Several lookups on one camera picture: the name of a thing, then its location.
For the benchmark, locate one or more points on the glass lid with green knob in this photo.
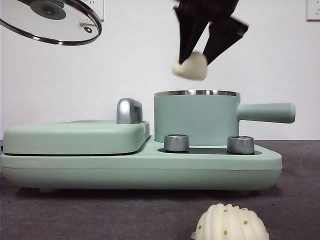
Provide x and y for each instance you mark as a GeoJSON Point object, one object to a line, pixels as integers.
{"type": "Point", "coordinates": [50, 15]}

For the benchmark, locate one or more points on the ridged white bun green dots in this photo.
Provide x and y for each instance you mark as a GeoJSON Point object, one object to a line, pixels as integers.
{"type": "Point", "coordinates": [230, 222]}

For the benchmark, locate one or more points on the smooth white steamed bun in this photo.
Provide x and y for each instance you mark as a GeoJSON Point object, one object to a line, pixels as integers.
{"type": "Point", "coordinates": [193, 67]}

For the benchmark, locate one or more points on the pale green griddle cover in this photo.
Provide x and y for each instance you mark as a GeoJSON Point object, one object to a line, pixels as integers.
{"type": "Point", "coordinates": [75, 137]}

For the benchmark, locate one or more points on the pale green breakfast machine base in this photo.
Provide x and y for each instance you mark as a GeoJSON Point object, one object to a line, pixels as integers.
{"type": "Point", "coordinates": [150, 175]}

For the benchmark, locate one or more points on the white wall socket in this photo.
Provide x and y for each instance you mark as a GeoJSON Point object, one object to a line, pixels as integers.
{"type": "Point", "coordinates": [98, 7]}
{"type": "Point", "coordinates": [313, 10]}

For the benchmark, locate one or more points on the silver control knob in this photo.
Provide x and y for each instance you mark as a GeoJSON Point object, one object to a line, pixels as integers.
{"type": "Point", "coordinates": [240, 145]}
{"type": "Point", "coordinates": [176, 143]}

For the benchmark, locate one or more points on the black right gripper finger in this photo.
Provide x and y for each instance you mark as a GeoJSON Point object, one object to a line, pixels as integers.
{"type": "Point", "coordinates": [222, 35]}
{"type": "Point", "coordinates": [190, 32]}

